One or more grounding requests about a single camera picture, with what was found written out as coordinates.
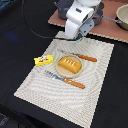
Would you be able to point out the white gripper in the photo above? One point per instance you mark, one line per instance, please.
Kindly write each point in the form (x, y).
(80, 19)

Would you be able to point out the orange toy bread loaf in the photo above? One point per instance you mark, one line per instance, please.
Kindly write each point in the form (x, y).
(69, 64)

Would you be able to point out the yellow butter box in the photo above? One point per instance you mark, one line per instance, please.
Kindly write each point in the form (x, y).
(44, 60)

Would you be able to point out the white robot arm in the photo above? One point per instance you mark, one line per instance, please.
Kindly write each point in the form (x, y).
(80, 18)

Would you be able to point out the dark grey pot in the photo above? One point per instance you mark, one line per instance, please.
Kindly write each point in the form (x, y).
(63, 6)

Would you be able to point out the pink brown mat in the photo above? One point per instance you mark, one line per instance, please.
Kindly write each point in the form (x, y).
(106, 28)

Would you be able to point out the beige pan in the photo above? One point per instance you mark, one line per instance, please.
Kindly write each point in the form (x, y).
(122, 15)

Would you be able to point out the beige round plate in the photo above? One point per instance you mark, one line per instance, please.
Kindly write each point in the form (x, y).
(65, 73)

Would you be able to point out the woven beige placemat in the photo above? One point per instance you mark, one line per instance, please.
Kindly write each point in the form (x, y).
(72, 103)

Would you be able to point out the knife with orange handle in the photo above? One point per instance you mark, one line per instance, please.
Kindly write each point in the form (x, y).
(80, 56)

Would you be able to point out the fork with orange handle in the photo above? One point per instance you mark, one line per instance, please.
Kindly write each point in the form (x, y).
(68, 81)

